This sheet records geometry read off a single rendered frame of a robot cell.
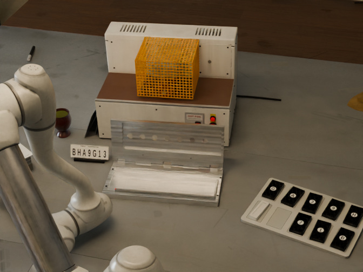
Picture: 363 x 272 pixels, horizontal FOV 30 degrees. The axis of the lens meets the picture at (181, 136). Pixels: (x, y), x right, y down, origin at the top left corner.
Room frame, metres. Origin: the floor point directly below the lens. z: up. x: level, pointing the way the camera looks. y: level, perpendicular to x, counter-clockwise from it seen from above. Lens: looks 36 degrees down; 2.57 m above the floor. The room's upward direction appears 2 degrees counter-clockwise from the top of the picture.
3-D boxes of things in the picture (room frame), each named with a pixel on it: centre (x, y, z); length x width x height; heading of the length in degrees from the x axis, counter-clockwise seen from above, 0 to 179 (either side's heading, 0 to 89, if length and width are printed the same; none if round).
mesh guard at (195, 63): (2.41, 0.04, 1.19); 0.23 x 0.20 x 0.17; 80
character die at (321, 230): (1.71, -0.47, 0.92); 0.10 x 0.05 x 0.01; 153
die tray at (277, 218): (1.81, -0.44, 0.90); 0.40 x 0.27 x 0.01; 59
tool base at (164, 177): (2.02, 0.07, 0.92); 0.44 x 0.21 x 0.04; 80
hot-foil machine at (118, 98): (2.47, -0.05, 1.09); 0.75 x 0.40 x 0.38; 80
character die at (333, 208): (1.83, -0.54, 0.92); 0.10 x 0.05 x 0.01; 147
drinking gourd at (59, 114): (2.38, 0.51, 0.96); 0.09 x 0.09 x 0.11
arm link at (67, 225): (1.67, 0.43, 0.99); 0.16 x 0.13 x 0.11; 41
